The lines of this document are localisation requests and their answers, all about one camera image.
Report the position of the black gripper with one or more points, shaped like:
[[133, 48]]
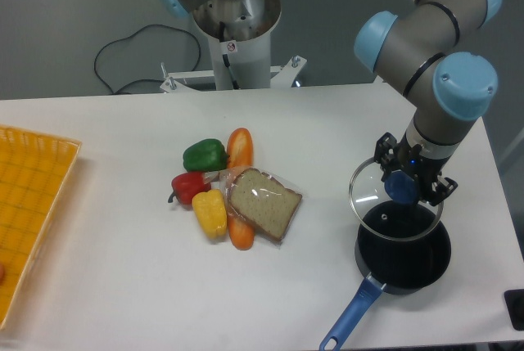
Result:
[[414, 167]]

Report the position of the bagged bread slice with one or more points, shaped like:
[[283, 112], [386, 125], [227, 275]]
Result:
[[259, 199]]

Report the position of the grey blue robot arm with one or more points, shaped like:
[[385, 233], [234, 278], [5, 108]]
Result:
[[415, 55]]

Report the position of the orange baguette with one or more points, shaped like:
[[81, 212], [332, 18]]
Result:
[[241, 234], [240, 148]]

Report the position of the orange baguette upper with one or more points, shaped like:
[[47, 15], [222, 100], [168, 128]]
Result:
[[240, 148]]

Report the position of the yellow bell pepper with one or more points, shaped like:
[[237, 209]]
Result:
[[210, 211]]

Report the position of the glass lid with blue knob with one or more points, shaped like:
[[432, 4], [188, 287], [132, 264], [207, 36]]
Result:
[[390, 209]]

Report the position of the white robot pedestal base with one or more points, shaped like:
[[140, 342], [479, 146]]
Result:
[[239, 40]]

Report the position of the black device at table edge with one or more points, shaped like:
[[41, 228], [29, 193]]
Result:
[[514, 300]]

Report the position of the green bell pepper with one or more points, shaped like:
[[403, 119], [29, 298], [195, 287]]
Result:
[[206, 155]]

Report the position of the orange baguette lower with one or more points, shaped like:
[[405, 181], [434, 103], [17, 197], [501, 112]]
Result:
[[241, 234]]

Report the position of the yellow woven basket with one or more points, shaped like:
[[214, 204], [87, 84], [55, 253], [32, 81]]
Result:
[[34, 171]]

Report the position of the black saucepan with blue handle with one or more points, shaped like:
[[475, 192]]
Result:
[[392, 267]]

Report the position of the red bell pepper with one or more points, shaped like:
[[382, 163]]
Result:
[[186, 185]]

